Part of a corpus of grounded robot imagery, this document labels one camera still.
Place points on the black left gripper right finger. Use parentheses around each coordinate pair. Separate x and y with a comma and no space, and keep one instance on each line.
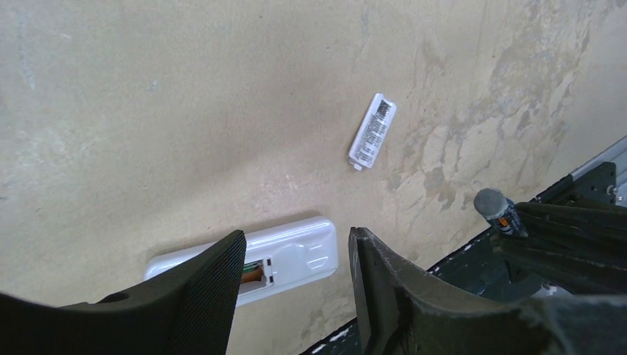
(403,309)

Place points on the aluminium table edge frame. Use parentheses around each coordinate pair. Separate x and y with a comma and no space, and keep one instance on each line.
(603,178)

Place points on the white battery compartment cover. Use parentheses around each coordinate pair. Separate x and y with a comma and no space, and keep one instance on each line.
(371,133)

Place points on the black silver AAA battery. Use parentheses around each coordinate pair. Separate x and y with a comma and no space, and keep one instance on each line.
(499,211)

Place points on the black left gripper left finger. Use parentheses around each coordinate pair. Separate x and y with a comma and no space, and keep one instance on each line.
(188,309)

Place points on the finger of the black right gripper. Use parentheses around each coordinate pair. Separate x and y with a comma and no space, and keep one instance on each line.
(580,247)

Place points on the white remote control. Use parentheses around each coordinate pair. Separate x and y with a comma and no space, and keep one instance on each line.
(245,267)

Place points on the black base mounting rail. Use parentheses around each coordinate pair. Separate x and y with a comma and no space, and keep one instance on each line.
(476,268)

